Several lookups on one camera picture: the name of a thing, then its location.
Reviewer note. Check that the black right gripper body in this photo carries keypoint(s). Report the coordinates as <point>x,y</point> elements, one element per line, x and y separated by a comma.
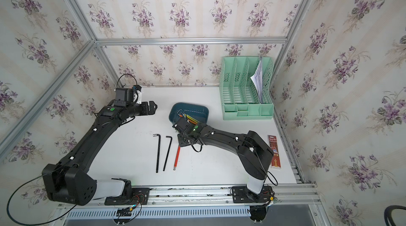
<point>182,140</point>

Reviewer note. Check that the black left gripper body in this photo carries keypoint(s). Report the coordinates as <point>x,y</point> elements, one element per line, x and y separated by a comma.
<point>143,109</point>

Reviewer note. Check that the yellow hex key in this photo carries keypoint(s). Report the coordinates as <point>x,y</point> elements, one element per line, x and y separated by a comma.
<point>191,119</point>

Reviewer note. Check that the red hex key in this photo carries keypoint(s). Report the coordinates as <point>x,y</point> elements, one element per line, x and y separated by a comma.
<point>176,158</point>

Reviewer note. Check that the short black hex key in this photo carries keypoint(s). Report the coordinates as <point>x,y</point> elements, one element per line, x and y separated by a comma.
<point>168,152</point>

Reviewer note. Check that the long black hex key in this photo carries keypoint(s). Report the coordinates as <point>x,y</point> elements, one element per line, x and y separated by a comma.
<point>158,152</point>

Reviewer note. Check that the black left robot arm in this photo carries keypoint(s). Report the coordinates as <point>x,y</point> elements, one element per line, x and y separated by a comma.
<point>68,181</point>

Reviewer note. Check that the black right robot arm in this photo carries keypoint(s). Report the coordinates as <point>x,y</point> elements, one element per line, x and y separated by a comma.
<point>254,153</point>

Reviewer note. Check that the teal plastic storage box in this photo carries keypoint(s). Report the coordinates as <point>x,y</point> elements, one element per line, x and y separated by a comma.
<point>198,113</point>

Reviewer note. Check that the green mesh file organizer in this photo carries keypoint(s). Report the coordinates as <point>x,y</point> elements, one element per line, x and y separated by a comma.
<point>239,98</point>

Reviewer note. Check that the papers in file organizer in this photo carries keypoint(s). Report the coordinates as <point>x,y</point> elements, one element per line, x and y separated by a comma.
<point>257,80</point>

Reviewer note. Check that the red flat package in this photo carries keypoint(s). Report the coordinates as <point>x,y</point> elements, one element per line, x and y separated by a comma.
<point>275,163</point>

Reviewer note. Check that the small circuit board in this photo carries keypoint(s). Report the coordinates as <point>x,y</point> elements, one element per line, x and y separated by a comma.
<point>124,212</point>

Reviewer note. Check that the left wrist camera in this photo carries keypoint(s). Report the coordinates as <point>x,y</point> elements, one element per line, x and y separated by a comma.
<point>127,96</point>

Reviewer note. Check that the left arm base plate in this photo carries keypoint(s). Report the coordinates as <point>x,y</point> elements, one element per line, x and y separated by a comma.
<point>130,198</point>

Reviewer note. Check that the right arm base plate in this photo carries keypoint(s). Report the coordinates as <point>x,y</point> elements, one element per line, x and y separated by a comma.
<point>241,194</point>

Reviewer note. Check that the aluminium rail frame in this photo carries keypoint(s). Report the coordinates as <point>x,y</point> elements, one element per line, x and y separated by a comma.
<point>298,201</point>

